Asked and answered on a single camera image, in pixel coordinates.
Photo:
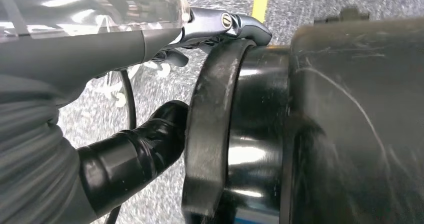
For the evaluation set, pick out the white knobbed object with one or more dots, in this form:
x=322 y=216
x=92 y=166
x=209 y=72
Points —
x=164 y=71

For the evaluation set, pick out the yellow floor tape square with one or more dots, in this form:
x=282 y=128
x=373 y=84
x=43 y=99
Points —
x=261 y=1

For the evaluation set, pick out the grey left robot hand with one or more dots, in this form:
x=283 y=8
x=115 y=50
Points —
x=82 y=50

